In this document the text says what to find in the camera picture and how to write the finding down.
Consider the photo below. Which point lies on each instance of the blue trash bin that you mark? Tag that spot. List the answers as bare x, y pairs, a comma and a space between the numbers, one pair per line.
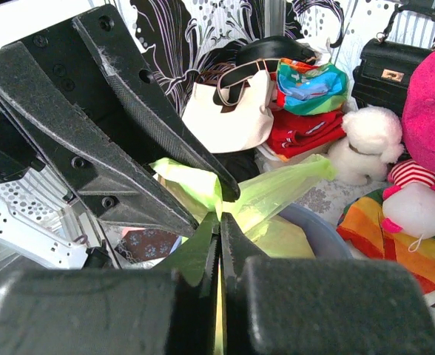
325, 242

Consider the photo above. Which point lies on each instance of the red garment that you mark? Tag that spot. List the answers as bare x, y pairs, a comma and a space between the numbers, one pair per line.
295, 134

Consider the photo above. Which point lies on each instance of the colourful scarf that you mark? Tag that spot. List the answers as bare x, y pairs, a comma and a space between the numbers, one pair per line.
304, 89

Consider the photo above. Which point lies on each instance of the black leather handbag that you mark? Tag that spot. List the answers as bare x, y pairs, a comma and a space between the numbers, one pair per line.
386, 67

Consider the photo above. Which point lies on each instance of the white fluffy plush toy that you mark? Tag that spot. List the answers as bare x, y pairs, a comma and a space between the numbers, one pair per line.
373, 141

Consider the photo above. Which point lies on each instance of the cream canvas tote bag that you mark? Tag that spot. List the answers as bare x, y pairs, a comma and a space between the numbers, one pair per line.
234, 115

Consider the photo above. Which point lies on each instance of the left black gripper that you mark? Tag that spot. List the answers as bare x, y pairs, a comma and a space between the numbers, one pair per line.
82, 95

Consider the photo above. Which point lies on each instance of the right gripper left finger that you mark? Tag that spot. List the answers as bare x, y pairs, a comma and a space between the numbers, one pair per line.
167, 309

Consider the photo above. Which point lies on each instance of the rainbow striped cloth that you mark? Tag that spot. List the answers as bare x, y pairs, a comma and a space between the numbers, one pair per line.
360, 225

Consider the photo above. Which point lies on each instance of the pink white striped plush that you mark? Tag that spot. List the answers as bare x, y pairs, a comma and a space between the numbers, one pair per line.
409, 202

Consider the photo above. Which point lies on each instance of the green plastic trash bag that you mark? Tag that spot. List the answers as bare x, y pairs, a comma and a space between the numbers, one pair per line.
269, 192

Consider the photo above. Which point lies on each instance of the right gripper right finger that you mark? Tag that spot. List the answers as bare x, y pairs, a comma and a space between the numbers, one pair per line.
318, 306

